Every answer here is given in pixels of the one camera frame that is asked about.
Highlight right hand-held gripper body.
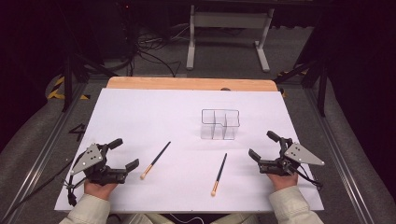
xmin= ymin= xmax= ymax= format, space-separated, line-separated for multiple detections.
xmin=258 ymin=138 xmax=326 ymax=177

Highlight clear plastic divided holder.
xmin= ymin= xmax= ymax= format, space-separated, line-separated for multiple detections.
xmin=200 ymin=108 xmax=241 ymax=141

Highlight bundle of black floor cables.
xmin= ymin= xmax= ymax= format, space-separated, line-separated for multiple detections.
xmin=124 ymin=24 xmax=194 ymax=78

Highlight right hand-held gripper cable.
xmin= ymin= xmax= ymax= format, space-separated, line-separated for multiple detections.
xmin=292 ymin=164 xmax=324 ymax=190

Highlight white metal stand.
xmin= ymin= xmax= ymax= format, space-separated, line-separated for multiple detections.
xmin=186 ymin=4 xmax=276 ymax=73

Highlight white board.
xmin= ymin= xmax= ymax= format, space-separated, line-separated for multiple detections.
xmin=54 ymin=88 xmax=325 ymax=214

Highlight aluminium rail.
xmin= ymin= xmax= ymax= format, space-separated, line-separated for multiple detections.
xmin=0 ymin=82 xmax=90 ymax=224
xmin=303 ymin=87 xmax=376 ymax=224

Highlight person's legs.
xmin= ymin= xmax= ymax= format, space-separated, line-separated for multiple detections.
xmin=120 ymin=213 xmax=261 ymax=224

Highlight person's left hand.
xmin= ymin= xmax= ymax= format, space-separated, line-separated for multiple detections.
xmin=83 ymin=178 xmax=120 ymax=201

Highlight hand-held gripper cable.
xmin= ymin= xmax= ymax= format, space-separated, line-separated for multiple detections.
xmin=292 ymin=164 xmax=324 ymax=190
xmin=64 ymin=152 xmax=92 ymax=208

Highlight long black floor cable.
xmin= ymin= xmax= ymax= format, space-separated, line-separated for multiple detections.
xmin=0 ymin=157 xmax=76 ymax=223

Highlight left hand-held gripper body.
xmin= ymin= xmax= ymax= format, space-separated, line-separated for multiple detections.
xmin=68 ymin=143 xmax=129 ymax=186

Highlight black chopstick with wooden end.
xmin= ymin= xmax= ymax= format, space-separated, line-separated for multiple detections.
xmin=210 ymin=152 xmax=228 ymax=197
xmin=139 ymin=141 xmax=172 ymax=180

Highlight thin white cable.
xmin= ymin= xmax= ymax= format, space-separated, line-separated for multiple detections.
xmin=167 ymin=213 xmax=205 ymax=224

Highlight left hand-held gripper cable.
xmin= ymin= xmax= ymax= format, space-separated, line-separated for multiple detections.
xmin=64 ymin=152 xmax=92 ymax=208

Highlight person's right hand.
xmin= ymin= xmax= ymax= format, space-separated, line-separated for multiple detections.
xmin=266 ymin=172 xmax=299 ymax=191

